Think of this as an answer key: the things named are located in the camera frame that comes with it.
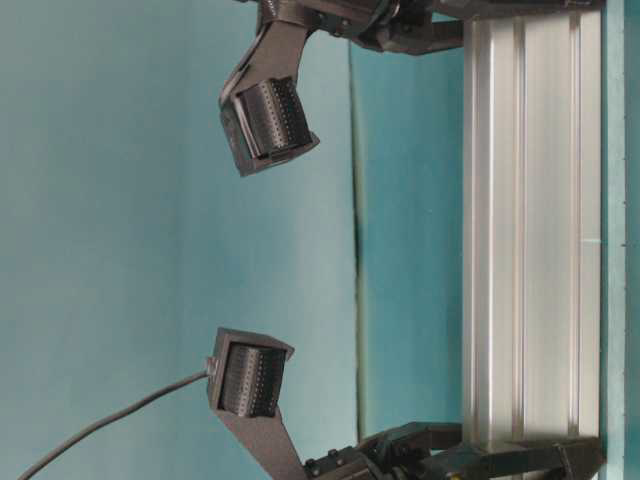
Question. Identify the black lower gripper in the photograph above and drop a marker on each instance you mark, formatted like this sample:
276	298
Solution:
393	455

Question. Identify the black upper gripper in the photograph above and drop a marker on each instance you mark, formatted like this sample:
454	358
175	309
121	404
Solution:
399	26

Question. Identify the silver aluminium extrusion rail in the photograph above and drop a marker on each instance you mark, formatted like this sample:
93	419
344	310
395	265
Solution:
532	227

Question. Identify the teal backdrop sheet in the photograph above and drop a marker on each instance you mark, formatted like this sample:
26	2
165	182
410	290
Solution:
128	237

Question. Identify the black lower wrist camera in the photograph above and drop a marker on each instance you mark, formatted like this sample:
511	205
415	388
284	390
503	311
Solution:
245	376

